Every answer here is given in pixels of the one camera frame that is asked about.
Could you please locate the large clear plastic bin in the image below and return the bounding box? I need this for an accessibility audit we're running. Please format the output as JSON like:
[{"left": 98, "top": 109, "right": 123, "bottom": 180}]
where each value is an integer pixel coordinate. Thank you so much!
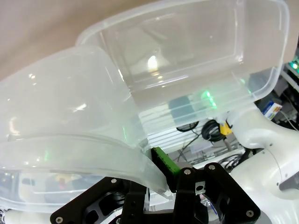
[{"left": 0, "top": 45, "right": 175, "bottom": 214}]

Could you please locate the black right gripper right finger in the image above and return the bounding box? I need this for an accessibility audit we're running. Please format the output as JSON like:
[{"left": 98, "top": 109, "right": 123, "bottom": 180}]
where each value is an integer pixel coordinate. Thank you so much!
[{"left": 151, "top": 146, "right": 261, "bottom": 224}]

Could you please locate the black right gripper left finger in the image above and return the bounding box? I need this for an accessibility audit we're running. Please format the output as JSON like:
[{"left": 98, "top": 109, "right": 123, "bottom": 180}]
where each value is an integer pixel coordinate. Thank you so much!
[{"left": 50, "top": 177, "right": 148, "bottom": 224}]

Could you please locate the black coiled cable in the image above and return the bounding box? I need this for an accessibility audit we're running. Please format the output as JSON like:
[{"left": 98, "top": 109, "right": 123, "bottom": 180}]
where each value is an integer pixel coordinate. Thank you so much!
[{"left": 201, "top": 119, "right": 226, "bottom": 142}]

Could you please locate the white paper label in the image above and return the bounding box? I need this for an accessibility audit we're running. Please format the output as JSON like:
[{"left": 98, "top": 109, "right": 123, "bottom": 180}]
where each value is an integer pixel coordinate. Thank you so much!
[{"left": 190, "top": 141, "right": 214, "bottom": 154}]

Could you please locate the yellow connector tag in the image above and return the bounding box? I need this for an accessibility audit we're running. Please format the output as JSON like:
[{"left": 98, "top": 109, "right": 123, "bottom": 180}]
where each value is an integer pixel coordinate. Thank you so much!
[{"left": 219, "top": 122, "right": 234, "bottom": 136}]

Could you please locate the equipment with green light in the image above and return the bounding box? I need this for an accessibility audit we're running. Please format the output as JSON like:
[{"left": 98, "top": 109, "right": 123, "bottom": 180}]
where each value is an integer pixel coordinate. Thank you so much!
[{"left": 286, "top": 56, "right": 299, "bottom": 81}]

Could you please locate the white slatted panel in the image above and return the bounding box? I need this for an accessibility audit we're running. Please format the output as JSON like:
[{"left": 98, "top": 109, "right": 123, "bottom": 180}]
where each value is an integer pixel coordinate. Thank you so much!
[{"left": 140, "top": 109, "right": 204, "bottom": 154}]

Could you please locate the small clear plastic bin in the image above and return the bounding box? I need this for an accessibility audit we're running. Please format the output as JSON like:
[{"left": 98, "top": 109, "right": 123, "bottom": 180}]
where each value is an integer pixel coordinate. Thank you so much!
[{"left": 76, "top": 0, "right": 290, "bottom": 128}]

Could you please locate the blue white cardboard box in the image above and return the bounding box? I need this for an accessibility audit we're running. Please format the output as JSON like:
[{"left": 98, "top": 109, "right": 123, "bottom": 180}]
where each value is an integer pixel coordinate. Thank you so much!
[{"left": 261, "top": 100, "right": 283, "bottom": 121}]

